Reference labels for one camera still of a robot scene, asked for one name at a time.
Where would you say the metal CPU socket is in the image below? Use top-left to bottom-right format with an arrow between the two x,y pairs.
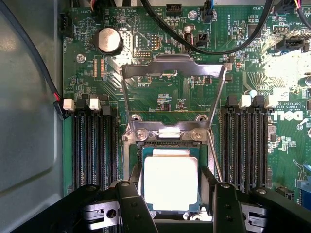
122,120 -> 215,221

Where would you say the grey metal PC case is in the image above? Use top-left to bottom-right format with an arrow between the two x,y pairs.
0,0 -> 73,233

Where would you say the dark cable with red wire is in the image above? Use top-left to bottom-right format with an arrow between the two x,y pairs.
0,1 -> 68,121

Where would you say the thin metal locking lever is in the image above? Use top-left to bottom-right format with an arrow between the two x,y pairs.
206,128 -> 223,183

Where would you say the blue plastic connector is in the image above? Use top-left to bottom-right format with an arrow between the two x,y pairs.
294,159 -> 311,207

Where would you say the black side header socket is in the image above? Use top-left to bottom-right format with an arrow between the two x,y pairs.
59,13 -> 74,37

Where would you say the silver coin cell battery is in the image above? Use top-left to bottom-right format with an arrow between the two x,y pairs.
96,27 -> 124,55

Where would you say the metal socket cover frame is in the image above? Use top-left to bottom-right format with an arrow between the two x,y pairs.
121,53 -> 228,133

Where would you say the black SATA port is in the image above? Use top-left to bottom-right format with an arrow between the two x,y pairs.
275,37 -> 310,53

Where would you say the black cable with coloured wires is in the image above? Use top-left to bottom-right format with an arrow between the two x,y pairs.
276,0 -> 311,30

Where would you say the green Dell motherboard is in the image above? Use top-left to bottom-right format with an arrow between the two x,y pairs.
62,4 -> 311,212

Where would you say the black plug with blue wires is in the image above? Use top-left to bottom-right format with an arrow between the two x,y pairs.
203,0 -> 216,24

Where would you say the RAM slot with black latch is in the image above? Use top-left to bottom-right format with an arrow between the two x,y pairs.
245,95 -> 265,192
101,105 -> 120,187
220,95 -> 238,185
76,97 -> 93,189

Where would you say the thick black looping cable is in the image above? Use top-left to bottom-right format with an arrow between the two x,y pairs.
140,0 -> 274,54

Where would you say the black pin header socket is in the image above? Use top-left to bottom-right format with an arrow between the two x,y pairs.
166,3 -> 183,16

